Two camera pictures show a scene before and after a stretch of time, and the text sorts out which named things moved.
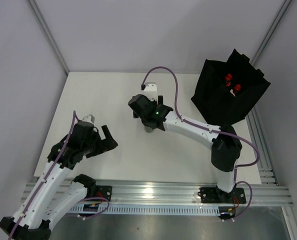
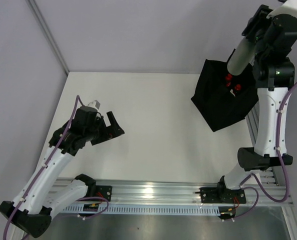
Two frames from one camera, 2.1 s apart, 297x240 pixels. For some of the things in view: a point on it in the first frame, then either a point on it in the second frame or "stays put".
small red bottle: x=237 y=87 stays put
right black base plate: x=215 y=195 stays put
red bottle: x=228 y=79 stays put
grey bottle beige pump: x=148 y=129 to x=242 y=57
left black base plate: x=104 y=191 stays put
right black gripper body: x=154 y=102 to x=260 y=46
